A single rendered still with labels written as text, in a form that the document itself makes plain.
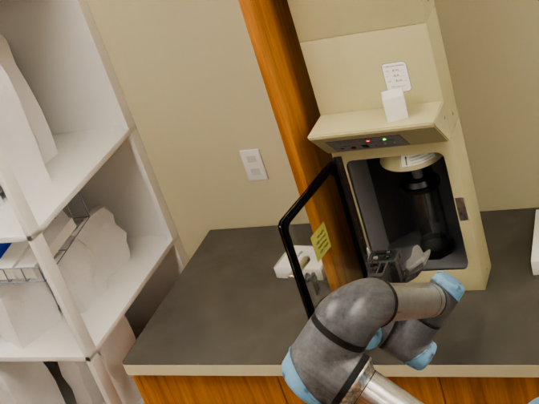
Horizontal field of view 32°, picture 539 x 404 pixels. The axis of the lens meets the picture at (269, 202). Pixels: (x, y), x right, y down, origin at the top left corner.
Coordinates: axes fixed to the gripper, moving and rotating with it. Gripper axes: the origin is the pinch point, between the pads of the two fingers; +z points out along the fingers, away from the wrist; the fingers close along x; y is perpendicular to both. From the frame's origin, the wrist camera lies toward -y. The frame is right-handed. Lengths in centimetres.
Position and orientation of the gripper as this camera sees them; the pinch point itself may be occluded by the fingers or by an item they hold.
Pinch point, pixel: (400, 253)
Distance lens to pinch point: 238.2
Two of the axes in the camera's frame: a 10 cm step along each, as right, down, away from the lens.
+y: -2.8, -8.5, -4.5
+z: 3.3, -5.3, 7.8
